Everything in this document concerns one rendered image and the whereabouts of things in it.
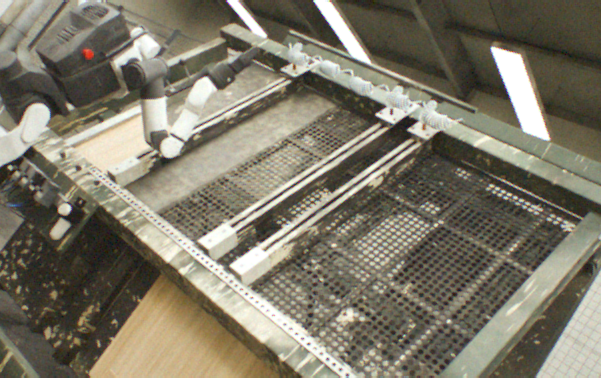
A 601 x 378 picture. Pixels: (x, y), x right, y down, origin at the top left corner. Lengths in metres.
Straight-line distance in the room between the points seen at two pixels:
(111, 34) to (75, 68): 0.18
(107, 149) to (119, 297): 0.65
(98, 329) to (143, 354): 0.28
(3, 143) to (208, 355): 1.02
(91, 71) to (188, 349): 1.05
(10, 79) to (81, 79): 0.23
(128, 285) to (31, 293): 0.53
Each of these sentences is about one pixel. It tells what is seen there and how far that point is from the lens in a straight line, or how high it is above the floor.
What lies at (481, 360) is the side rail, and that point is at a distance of 1.90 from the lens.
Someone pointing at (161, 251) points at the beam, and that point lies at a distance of 2.19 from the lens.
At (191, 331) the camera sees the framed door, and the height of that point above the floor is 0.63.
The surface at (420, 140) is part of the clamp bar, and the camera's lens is 2.59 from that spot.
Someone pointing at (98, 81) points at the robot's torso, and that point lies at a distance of 2.34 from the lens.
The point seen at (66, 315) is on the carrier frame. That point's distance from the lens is 2.76.
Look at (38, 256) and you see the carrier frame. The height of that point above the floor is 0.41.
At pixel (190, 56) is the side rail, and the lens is 3.36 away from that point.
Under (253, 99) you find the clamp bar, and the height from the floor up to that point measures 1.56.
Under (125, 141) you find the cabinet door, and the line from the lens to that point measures 2.82.
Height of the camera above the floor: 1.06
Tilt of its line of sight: 6 degrees up
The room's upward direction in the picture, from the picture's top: 35 degrees clockwise
